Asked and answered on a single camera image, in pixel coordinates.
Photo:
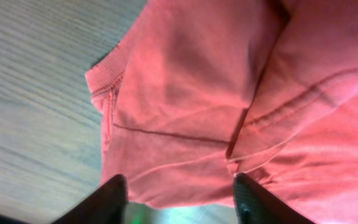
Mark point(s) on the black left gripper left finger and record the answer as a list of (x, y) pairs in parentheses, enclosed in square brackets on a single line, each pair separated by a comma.
[(106, 205)]

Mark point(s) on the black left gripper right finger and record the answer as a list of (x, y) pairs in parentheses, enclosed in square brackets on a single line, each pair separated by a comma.
[(256, 205)]

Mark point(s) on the red printed t-shirt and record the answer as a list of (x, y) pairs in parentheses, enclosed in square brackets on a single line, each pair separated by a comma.
[(201, 90)]

